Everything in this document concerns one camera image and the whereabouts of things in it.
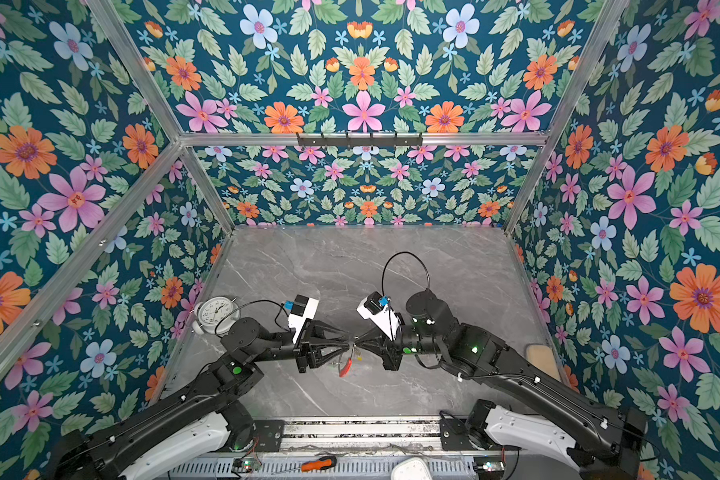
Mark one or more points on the metal keyring disc red grip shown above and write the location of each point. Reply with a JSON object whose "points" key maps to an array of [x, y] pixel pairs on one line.
{"points": [[345, 361]]}

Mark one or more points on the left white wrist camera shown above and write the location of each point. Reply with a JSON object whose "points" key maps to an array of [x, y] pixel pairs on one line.
{"points": [[300, 310]]}

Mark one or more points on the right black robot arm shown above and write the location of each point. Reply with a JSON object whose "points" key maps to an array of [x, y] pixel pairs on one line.
{"points": [[598, 441]]}

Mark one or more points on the small circuit board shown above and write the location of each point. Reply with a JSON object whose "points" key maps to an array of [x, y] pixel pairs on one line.
{"points": [[246, 466], [488, 469]]}

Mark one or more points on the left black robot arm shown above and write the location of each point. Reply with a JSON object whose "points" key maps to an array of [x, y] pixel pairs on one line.
{"points": [[201, 417]]}

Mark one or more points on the right small circuit board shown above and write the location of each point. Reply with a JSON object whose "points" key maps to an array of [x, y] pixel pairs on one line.
{"points": [[488, 469]]}

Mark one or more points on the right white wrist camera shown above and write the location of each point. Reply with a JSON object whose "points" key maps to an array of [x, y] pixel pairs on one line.
{"points": [[377, 309]]}

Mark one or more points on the left small circuit board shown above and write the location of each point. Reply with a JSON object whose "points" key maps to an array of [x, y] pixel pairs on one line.
{"points": [[246, 466]]}

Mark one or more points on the beige sponge block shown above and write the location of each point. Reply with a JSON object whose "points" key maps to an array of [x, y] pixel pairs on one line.
{"points": [[543, 358]]}

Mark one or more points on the black wall hook rack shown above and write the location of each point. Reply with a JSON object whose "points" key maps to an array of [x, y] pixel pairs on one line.
{"points": [[347, 140]]}

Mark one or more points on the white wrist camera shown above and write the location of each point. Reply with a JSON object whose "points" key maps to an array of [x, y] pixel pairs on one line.
{"points": [[377, 309], [300, 310]]}

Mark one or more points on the orange handled screwdriver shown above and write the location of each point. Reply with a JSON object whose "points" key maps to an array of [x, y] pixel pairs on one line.
{"points": [[322, 463]]}

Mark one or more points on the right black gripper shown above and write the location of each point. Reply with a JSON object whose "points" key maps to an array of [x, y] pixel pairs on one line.
{"points": [[387, 348]]}

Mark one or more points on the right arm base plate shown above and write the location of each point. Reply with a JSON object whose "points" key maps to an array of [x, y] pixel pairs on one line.
{"points": [[456, 435]]}

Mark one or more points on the white alarm clock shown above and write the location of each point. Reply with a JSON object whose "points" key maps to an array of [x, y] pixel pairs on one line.
{"points": [[215, 316]]}

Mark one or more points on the white device front edge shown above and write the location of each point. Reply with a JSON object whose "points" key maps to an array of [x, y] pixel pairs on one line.
{"points": [[411, 469]]}

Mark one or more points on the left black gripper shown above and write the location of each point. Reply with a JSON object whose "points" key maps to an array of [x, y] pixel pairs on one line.
{"points": [[310, 342]]}

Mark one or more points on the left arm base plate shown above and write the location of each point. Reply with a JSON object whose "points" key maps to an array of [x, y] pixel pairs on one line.
{"points": [[260, 435]]}

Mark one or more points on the aluminium front rail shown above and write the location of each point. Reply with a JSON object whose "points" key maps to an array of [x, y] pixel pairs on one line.
{"points": [[360, 429]]}

